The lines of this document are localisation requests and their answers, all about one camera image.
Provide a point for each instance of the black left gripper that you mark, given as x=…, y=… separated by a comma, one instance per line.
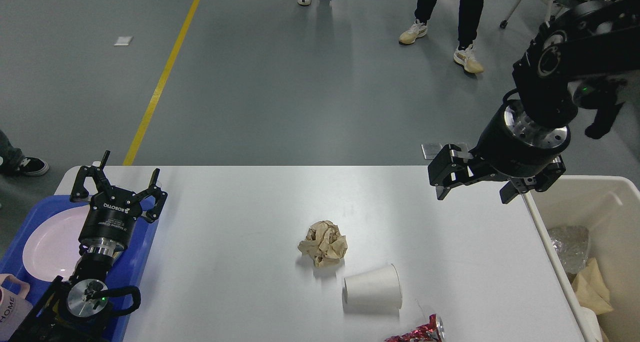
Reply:
x=111, y=222

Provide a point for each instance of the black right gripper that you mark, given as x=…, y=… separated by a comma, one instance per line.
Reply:
x=511, y=145

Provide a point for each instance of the pink plate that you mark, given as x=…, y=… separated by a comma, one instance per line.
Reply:
x=53, y=249

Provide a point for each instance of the aluminium foil sheet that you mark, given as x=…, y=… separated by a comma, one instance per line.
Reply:
x=572, y=244

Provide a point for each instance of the brown paper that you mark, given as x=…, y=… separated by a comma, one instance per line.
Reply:
x=590, y=288

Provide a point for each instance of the white paper cup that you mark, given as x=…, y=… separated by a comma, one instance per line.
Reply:
x=592, y=327
x=379, y=287

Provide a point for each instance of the brown paper ball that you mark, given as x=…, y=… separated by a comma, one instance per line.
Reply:
x=324, y=244

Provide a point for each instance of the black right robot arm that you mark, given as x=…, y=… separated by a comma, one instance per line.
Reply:
x=581, y=60

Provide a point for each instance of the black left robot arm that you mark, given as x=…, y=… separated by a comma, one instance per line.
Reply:
x=80, y=307

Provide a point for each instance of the left metal floor plate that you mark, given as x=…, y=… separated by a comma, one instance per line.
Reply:
x=431, y=150

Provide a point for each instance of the blue plastic tray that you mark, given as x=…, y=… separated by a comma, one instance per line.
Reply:
x=128, y=268

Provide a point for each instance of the beige plastic bin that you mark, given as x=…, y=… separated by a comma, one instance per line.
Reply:
x=608, y=206

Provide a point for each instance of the pink HOME mug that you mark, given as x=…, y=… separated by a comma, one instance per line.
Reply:
x=14, y=307

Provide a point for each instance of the crushed red can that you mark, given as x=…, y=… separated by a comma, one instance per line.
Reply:
x=433, y=330

